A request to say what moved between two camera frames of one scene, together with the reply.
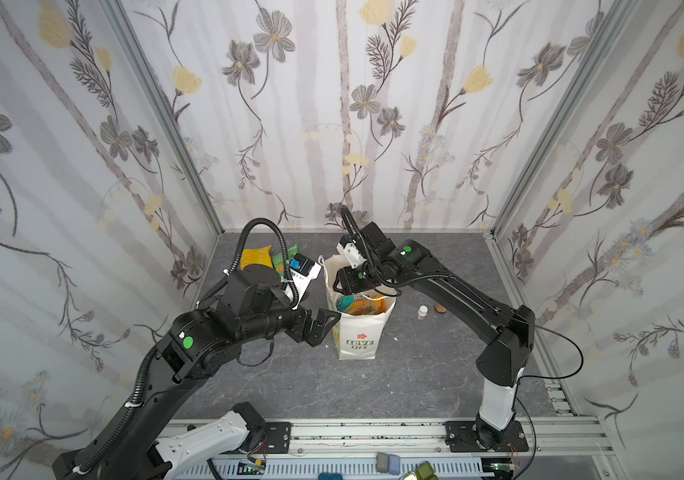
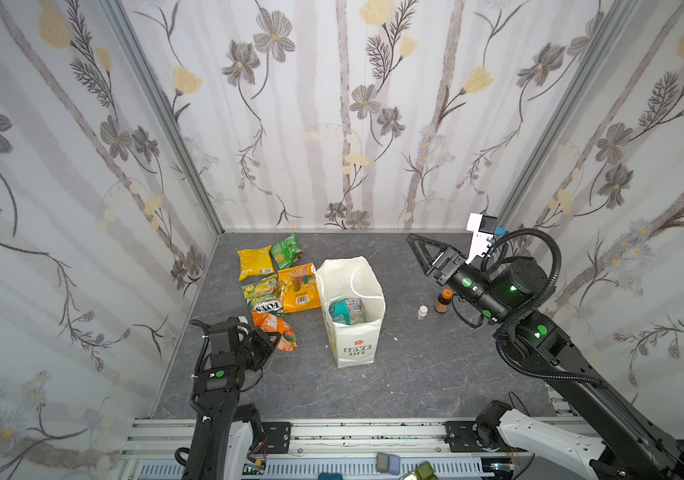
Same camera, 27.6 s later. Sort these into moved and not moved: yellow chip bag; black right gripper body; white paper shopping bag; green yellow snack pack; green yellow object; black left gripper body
Moved: green yellow snack pack; black left gripper body; black right gripper body
Not moved: yellow chip bag; white paper shopping bag; green yellow object
